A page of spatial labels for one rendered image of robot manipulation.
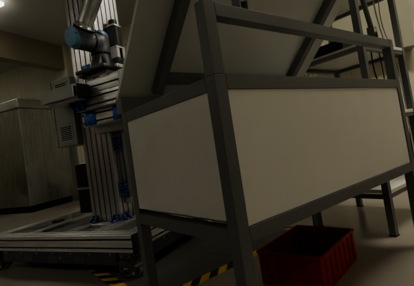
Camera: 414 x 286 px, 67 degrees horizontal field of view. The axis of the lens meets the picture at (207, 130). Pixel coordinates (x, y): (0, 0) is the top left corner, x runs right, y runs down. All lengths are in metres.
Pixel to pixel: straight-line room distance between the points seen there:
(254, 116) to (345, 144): 0.48
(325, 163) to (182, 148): 0.49
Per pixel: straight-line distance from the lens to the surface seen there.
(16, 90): 8.03
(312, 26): 1.22
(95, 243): 1.91
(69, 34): 1.95
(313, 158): 1.08
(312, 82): 1.13
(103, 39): 2.01
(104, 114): 1.96
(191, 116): 0.89
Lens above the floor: 0.62
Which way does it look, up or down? 3 degrees up
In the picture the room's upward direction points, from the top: 9 degrees counter-clockwise
